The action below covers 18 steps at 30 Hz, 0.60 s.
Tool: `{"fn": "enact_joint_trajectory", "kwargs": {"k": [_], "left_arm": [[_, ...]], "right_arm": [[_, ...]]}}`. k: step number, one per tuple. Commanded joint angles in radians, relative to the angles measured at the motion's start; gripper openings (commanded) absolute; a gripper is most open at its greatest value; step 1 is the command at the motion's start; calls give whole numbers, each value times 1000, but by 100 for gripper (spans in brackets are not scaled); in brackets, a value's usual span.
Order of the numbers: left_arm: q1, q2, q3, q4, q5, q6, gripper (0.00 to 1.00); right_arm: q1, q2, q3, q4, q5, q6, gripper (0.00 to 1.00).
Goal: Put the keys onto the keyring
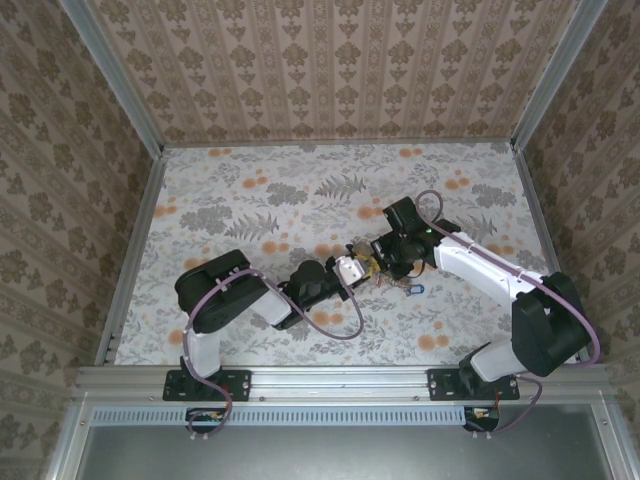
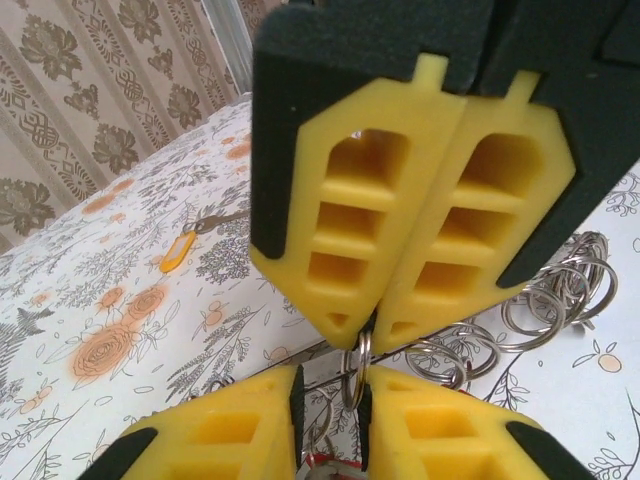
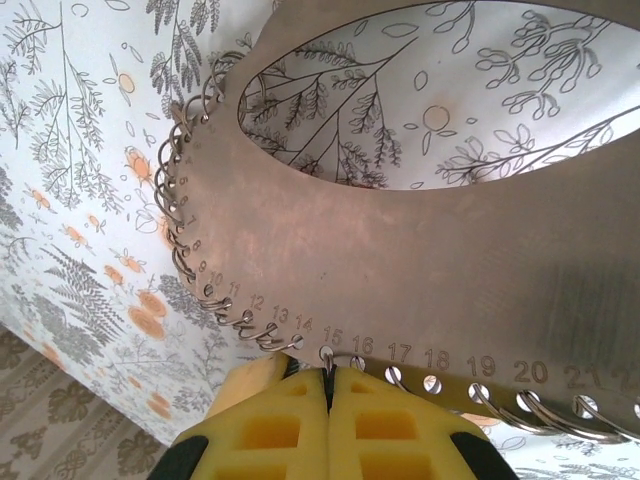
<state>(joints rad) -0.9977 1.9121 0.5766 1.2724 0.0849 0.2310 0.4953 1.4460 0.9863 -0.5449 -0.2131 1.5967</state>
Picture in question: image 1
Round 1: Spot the chain of metal key rings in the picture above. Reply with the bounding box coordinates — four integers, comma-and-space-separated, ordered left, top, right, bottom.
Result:
346, 238, 405, 290

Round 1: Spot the floral patterned table cover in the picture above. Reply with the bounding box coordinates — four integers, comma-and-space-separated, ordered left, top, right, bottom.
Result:
114, 142, 581, 366

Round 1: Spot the grey metal sheet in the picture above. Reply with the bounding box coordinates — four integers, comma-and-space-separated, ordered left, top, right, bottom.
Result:
74, 404, 619, 480

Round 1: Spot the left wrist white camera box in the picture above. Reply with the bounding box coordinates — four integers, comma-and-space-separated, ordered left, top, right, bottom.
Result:
333, 253, 367, 289

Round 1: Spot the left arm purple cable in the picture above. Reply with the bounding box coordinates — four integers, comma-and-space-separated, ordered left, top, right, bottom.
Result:
181, 269, 366, 444

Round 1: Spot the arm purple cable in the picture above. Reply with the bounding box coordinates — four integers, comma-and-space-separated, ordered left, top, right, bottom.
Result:
413, 189, 601, 441
181, 269, 366, 444

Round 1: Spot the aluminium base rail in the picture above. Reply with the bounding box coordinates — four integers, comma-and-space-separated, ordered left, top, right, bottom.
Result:
74, 363, 614, 401

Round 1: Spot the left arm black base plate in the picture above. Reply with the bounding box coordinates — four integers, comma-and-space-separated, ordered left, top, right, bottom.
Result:
162, 368, 251, 402

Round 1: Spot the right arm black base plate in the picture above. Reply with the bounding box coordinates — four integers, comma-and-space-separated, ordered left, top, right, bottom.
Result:
427, 368, 521, 402

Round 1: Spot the grey slotted cable duct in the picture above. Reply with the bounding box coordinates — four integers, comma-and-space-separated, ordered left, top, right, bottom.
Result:
92, 405, 501, 427

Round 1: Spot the aluminium table side rail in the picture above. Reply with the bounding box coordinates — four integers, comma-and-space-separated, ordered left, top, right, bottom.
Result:
93, 147, 170, 366
513, 142, 595, 365

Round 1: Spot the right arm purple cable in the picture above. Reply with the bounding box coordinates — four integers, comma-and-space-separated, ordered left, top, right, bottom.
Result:
413, 189, 601, 441

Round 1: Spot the aluminium upright frame post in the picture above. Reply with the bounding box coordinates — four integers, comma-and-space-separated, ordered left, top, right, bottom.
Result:
508, 0, 610, 152
58, 0, 166, 155

